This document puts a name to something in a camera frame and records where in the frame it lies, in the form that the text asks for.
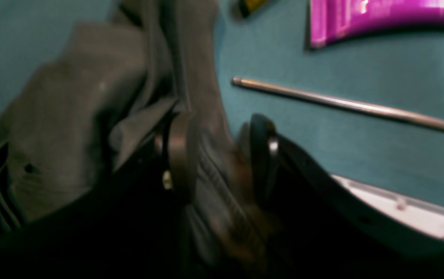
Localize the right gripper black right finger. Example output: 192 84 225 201
249 114 444 279

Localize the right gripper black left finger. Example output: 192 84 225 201
0 112 199 279

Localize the dark grey T-shirt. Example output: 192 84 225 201
0 0 279 279

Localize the white plastic case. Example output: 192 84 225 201
332 174 444 240

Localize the metal allen key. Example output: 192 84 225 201
232 77 444 132

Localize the blue table cloth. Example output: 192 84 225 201
0 0 444 206

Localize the pink tube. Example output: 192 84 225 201
309 0 444 49

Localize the gold lighter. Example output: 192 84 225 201
237 0 269 18

